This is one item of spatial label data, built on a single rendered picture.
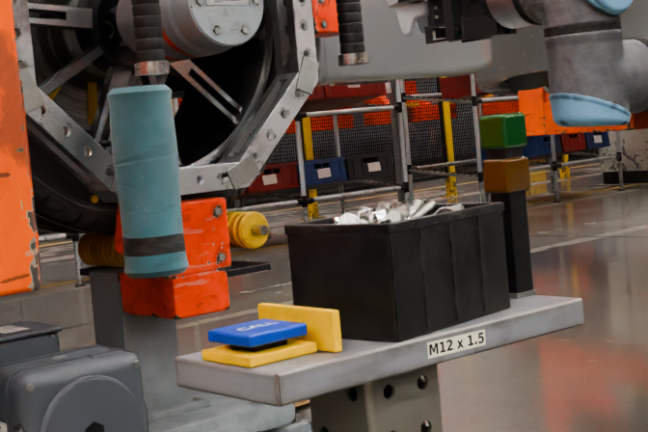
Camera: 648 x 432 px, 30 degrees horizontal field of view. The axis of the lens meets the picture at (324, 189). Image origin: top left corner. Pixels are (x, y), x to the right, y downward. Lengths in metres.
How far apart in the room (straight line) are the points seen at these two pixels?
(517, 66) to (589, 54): 3.06
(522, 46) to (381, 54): 2.18
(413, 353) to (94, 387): 0.47
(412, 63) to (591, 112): 0.94
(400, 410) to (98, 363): 0.45
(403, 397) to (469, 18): 0.55
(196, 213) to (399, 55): 0.65
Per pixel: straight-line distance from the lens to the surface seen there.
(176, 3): 1.70
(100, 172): 1.75
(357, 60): 1.74
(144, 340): 1.97
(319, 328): 1.16
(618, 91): 1.45
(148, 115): 1.65
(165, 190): 1.65
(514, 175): 1.38
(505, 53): 4.51
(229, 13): 1.71
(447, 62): 2.40
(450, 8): 1.57
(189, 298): 1.82
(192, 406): 2.00
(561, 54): 1.44
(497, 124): 1.38
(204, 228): 1.83
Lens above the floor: 0.67
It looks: 3 degrees down
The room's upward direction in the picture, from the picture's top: 5 degrees counter-clockwise
